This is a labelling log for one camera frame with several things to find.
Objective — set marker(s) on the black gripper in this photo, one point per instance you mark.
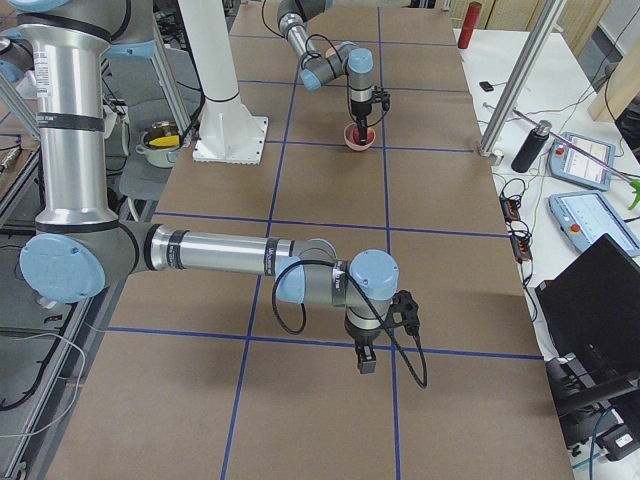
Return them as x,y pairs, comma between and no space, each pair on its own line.
363,339
359,108

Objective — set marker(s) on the red apple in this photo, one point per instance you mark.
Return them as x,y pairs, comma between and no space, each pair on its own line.
356,136

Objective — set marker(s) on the pink bowl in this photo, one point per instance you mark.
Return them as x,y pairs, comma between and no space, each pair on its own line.
358,147

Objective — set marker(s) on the pink plate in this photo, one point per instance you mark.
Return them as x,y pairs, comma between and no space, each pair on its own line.
342,49

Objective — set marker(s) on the small black box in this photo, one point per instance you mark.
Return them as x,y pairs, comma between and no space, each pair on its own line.
486,86

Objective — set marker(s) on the black bottle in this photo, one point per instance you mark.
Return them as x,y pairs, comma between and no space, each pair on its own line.
531,147

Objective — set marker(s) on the white pot with corn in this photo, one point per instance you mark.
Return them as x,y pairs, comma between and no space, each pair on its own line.
160,144

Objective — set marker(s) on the black monitor stand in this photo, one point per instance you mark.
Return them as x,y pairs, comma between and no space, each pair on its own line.
573,387

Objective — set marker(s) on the upper teach pendant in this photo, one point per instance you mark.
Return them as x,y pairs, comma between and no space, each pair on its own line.
568,165

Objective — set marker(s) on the teach pendant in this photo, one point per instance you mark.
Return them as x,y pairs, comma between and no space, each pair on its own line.
586,216
568,165

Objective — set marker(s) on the black laptop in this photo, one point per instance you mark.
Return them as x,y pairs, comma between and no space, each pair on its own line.
592,307

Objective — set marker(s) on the lower teach pendant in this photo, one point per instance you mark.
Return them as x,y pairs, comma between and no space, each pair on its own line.
586,216

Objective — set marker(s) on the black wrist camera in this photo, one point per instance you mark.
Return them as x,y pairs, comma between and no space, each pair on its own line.
403,312
382,97

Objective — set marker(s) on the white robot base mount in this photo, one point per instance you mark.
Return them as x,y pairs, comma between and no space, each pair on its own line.
228,132

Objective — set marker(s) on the aluminium frame post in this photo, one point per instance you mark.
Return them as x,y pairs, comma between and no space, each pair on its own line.
529,54

